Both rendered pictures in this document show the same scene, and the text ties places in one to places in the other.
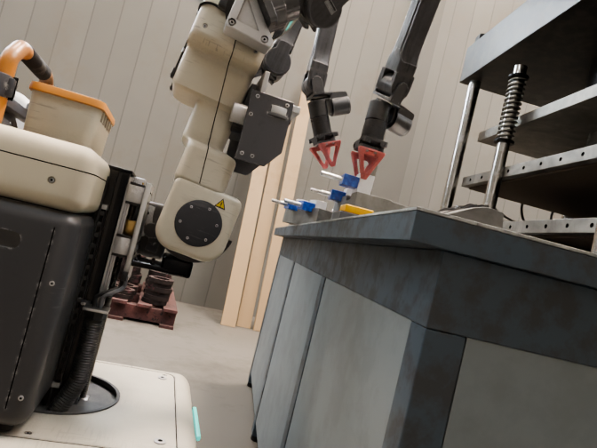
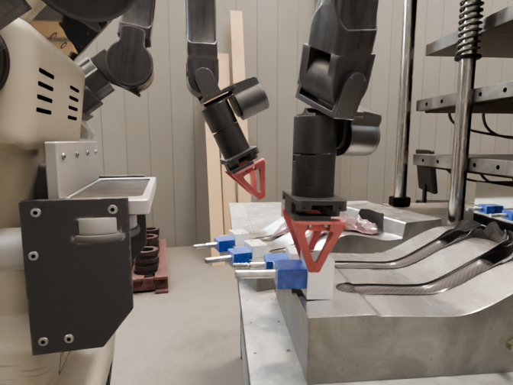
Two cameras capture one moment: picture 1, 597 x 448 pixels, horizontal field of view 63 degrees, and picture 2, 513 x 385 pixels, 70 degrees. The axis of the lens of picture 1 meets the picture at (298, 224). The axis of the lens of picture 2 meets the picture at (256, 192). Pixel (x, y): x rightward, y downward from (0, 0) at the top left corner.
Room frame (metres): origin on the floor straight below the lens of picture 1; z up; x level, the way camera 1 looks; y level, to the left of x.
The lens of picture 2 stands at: (0.74, -0.06, 1.10)
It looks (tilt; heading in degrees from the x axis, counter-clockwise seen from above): 8 degrees down; 1
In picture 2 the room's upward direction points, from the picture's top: straight up
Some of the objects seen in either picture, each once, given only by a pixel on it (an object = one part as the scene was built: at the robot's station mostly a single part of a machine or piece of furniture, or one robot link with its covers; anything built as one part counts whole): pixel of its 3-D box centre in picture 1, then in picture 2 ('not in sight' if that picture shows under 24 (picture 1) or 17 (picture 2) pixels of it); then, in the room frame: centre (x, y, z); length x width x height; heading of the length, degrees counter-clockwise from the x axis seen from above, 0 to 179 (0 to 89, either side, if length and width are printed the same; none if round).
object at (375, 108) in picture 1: (379, 114); (317, 135); (1.23, -0.14, 1.11); 0.07 x 0.06 x 0.07; 124
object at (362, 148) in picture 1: (366, 162); (313, 234); (1.22, -0.13, 0.98); 0.07 x 0.07 x 0.09; 7
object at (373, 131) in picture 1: (372, 135); (312, 181); (1.23, -0.13, 1.05); 0.10 x 0.07 x 0.07; 7
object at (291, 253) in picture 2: (333, 195); (270, 264); (1.34, -0.07, 0.89); 0.13 x 0.05 x 0.05; 96
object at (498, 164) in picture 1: (489, 207); (461, 141); (2.14, -0.80, 1.10); 0.05 x 0.05 x 1.30
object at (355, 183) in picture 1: (345, 180); (282, 273); (1.22, -0.09, 0.92); 0.13 x 0.05 x 0.05; 97
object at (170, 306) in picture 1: (126, 278); (120, 250); (3.69, 1.15, 0.20); 1.09 x 0.79 x 0.39; 14
